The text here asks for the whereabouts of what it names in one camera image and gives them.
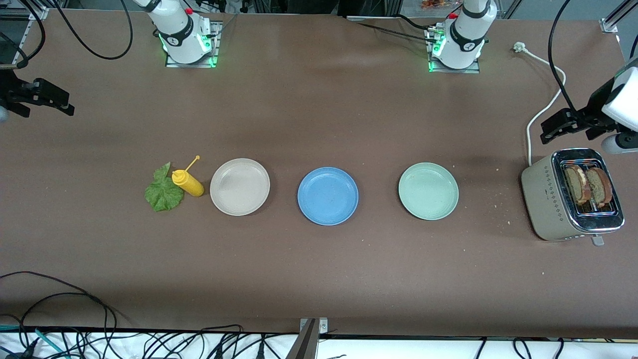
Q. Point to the beige round plate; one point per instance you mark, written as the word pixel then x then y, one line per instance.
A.
pixel 239 187

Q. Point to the aluminium frame profile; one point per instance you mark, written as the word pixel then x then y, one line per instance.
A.
pixel 610 25
pixel 40 12

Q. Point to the beige chrome toaster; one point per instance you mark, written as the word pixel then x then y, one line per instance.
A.
pixel 543 199

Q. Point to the brown bread slice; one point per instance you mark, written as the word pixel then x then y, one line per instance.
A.
pixel 600 187
pixel 575 185

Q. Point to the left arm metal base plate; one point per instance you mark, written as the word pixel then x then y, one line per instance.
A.
pixel 448 70

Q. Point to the metal frame bracket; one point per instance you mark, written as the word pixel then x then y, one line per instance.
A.
pixel 323 326

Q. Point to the green lettuce leaf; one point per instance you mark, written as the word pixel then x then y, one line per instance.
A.
pixel 162 194

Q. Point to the light green round plate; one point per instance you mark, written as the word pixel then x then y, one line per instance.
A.
pixel 428 191

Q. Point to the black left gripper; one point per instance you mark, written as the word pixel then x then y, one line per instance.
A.
pixel 592 108

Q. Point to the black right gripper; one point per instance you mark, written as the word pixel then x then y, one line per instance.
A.
pixel 11 92

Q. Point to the orange snack package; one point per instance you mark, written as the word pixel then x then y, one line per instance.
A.
pixel 436 4

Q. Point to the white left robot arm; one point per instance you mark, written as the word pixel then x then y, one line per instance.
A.
pixel 466 30

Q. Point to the blue round plate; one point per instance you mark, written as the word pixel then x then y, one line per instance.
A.
pixel 327 196

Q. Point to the yellow mustard squeeze bottle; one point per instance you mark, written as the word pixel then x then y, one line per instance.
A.
pixel 189 184

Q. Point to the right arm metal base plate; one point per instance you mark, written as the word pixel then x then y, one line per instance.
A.
pixel 192 65

